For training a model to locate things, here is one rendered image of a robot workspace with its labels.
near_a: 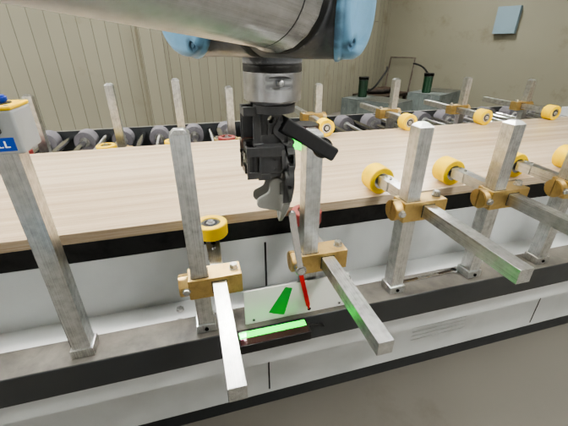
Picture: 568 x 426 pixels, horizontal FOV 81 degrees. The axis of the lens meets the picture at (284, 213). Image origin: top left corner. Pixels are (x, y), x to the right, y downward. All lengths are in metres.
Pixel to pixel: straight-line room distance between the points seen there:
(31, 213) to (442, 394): 1.55
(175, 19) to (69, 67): 4.32
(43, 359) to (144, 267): 0.29
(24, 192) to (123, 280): 0.42
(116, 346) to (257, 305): 0.32
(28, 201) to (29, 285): 0.41
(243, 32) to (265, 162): 0.32
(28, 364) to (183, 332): 0.31
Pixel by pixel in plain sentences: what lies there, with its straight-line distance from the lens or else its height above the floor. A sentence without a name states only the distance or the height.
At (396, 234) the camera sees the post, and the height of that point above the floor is 0.88.
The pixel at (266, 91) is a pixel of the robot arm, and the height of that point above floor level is 1.24.
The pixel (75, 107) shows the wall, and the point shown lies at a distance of 4.56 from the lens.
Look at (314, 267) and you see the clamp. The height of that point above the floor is 0.84.
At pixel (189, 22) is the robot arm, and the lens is 0.23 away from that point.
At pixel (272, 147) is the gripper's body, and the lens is 0.54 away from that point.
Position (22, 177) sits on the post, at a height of 1.11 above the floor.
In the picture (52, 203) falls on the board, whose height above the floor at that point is 0.90.
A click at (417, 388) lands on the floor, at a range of 1.69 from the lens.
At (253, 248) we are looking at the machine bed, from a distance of 0.99.
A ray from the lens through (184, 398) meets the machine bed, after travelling 1.39.
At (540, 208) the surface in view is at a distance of 0.97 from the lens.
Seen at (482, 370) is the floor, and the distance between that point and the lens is 1.87.
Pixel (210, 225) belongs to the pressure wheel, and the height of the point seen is 0.90.
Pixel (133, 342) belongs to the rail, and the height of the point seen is 0.70.
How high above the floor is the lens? 1.30
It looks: 27 degrees down
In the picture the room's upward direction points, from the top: straight up
